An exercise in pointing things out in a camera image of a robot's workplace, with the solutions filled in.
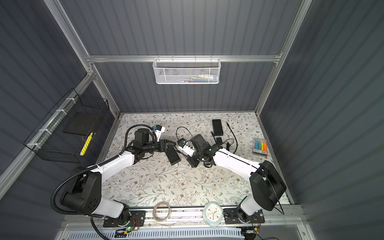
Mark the yellow black striped item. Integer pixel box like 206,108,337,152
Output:
80,132,94,156

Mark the highlighter marker pack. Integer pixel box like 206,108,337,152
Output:
252,138,268,158

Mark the white wire mesh basket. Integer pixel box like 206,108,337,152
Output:
153,59,222,85

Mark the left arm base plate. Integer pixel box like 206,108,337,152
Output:
103,211,146,228

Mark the small black power adapter right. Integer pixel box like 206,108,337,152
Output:
216,137,223,145

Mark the black wire basket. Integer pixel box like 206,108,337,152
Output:
24,89,110,164

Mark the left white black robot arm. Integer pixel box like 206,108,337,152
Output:
50,124,176,223

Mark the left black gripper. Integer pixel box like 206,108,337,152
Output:
143,139,176,155

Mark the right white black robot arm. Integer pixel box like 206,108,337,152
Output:
178,135,287,223

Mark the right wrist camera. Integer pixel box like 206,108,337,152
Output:
177,138,195,157

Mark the floral table mat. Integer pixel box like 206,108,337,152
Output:
102,112,272,207

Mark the clear tape roll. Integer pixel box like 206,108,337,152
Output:
153,202,172,223

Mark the white round clock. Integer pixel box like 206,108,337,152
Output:
203,202,224,227

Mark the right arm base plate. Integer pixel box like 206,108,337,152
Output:
223,208,265,225

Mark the black flat box in basket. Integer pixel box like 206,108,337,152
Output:
63,113,104,136

